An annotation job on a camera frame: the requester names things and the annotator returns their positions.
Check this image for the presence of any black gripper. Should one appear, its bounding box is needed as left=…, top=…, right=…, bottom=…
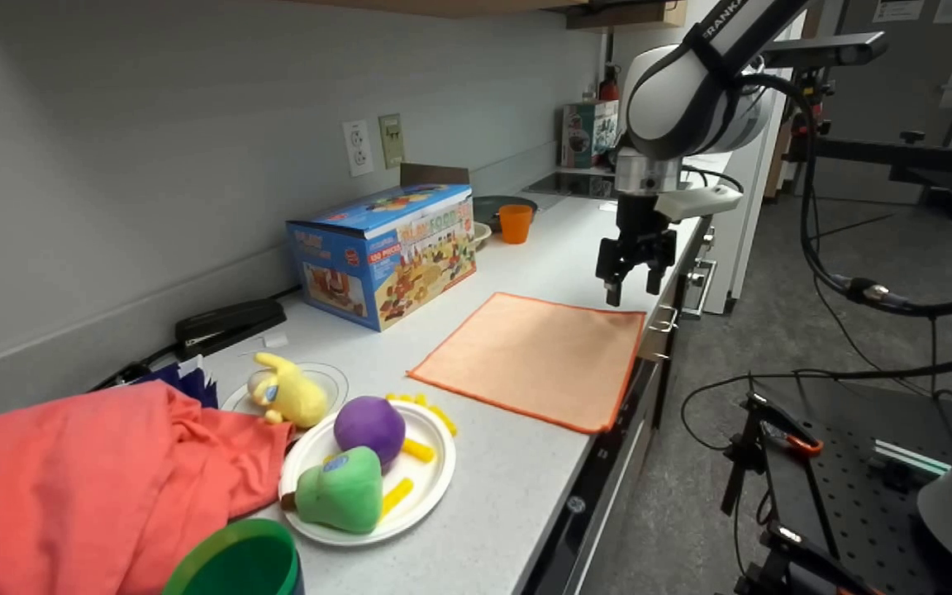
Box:
left=592, top=192, right=680, bottom=312

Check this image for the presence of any peach towel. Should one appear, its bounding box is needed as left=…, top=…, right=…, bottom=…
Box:
left=406, top=292, right=651, bottom=435

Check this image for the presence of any black cooktop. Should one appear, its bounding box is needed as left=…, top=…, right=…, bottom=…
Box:
left=523, top=170, right=621, bottom=202

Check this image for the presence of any orange cup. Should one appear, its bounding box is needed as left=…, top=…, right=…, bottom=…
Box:
left=495, top=202, right=538, bottom=247

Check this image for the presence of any black tripod with clamp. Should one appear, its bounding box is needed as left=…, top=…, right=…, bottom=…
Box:
left=716, top=391, right=833, bottom=595

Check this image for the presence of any red bottle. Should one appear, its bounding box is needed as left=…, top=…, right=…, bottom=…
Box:
left=594, top=63, right=625, bottom=110

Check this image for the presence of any counter cabinet with drawers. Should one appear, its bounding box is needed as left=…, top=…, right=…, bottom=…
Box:
left=520, top=207, right=720, bottom=595

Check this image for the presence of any colourful play food box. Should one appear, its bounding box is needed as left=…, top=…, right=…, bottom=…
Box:
left=283, top=181, right=478, bottom=335

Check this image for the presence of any yellow toy fry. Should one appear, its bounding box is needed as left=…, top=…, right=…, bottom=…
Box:
left=378, top=476, right=420, bottom=519
left=400, top=435, right=441, bottom=466

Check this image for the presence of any white round plate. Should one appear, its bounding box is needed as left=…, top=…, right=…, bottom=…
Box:
left=277, top=397, right=460, bottom=552

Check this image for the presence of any purple plush ball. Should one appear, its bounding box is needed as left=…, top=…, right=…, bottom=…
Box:
left=329, top=394, right=410, bottom=466

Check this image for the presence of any small clear plate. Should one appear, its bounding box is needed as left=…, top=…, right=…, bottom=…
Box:
left=223, top=359, right=353, bottom=426

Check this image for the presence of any black perforated table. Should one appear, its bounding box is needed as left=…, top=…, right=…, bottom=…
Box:
left=756, top=377, right=952, bottom=595

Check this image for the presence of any yellow plush toy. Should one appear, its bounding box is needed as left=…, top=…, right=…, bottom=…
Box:
left=246, top=350, right=334, bottom=433

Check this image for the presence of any green plush pear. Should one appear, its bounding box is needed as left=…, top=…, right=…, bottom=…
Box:
left=292, top=443, right=387, bottom=538

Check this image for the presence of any black stapler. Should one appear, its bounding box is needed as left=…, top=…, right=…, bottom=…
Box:
left=173, top=295, right=292, bottom=359

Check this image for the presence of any dark blue cloth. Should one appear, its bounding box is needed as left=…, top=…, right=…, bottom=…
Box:
left=148, top=359, right=223, bottom=411

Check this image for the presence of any green bowl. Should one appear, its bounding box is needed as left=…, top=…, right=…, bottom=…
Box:
left=158, top=514, right=307, bottom=595

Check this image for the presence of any coral red cloth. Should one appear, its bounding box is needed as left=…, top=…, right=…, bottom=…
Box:
left=0, top=379, right=293, bottom=595

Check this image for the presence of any white flat wrist bracket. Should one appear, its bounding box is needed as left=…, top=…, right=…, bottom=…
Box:
left=656, top=178, right=746, bottom=221

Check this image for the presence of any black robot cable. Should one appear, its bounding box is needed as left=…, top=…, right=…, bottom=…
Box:
left=737, top=68, right=952, bottom=323

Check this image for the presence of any greenish wall switch plate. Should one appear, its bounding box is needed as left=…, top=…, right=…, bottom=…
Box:
left=378, top=110, right=406, bottom=172

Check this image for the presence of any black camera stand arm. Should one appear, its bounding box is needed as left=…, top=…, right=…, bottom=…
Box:
left=781, top=63, right=952, bottom=226

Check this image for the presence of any black stereo camera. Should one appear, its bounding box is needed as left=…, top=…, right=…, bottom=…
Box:
left=754, top=25, right=893, bottom=73

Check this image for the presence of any white wall outlet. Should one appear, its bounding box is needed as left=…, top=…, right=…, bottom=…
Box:
left=341, top=117, right=378, bottom=178

